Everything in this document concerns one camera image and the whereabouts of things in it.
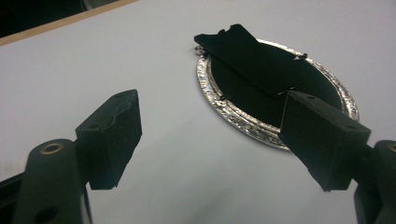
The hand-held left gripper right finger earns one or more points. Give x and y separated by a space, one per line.
320 140

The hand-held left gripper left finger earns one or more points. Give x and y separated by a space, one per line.
112 140

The oval silver photo frame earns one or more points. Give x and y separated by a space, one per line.
249 56

